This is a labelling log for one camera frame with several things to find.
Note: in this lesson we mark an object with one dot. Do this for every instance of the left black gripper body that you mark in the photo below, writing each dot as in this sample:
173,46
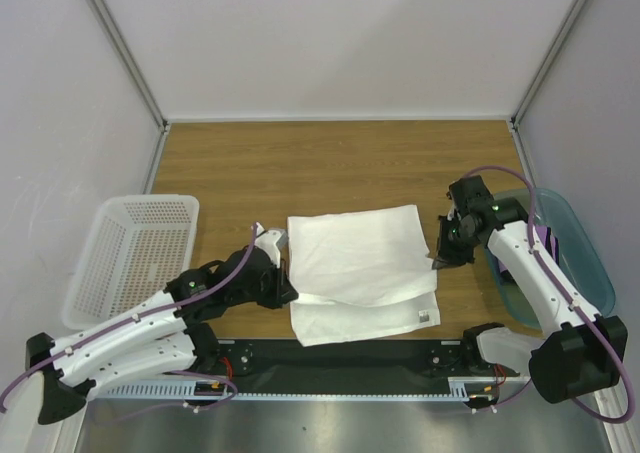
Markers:
267,292

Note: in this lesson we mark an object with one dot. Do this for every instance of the white plastic laundry basket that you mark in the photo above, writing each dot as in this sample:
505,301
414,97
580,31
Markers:
136,244

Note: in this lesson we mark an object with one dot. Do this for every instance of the aluminium frame rail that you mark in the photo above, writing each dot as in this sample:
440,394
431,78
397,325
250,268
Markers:
211,384

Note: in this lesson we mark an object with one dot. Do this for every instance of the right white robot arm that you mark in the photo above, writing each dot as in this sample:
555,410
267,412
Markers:
582,350

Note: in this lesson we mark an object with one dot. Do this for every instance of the purple towel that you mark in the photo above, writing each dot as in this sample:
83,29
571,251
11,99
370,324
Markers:
549,242

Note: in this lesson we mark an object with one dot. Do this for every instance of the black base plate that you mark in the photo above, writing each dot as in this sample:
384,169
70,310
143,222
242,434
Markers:
365,368

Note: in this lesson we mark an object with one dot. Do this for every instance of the white towel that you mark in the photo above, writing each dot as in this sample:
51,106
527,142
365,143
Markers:
361,275

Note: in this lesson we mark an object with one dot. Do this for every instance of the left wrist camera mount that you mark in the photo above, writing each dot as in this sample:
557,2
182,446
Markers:
271,241

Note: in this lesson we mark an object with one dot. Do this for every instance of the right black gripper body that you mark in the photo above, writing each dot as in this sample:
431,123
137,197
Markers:
451,246

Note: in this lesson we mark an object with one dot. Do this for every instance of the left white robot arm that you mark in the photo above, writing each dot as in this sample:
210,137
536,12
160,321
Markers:
166,333

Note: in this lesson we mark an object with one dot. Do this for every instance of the clear blue plastic tray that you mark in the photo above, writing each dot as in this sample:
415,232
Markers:
578,261

